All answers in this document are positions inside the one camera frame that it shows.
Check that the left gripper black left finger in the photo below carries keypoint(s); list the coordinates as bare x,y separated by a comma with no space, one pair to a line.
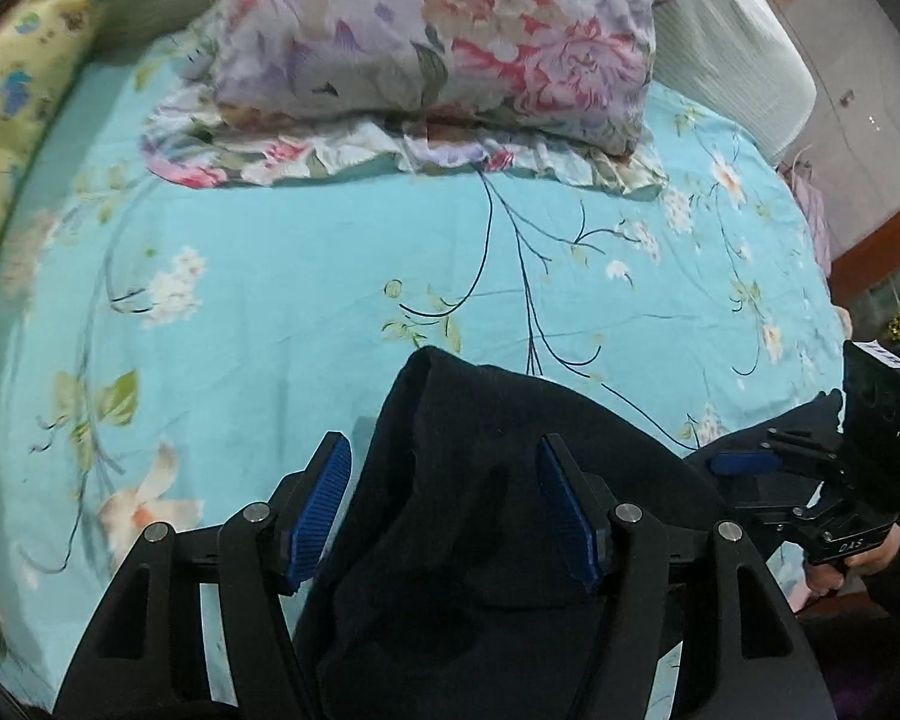
143,653

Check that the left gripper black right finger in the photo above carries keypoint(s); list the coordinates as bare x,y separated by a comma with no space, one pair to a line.
707,593

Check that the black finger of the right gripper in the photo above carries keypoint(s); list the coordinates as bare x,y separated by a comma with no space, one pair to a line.
771,459

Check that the black pants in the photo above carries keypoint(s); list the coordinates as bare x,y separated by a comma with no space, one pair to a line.
445,594

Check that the person's right hand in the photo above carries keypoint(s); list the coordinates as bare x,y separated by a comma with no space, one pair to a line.
822,579

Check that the light blue floral bedsheet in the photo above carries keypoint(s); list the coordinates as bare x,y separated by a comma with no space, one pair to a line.
176,350

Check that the white padded headboard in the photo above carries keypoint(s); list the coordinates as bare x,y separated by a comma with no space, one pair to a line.
736,58

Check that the purple floral pillow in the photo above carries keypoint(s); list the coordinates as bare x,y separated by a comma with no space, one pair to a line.
303,90

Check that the yellow cartoon print pillow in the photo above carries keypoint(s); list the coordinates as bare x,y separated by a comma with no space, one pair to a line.
43,44

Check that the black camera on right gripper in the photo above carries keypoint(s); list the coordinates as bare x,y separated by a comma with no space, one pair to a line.
881,404

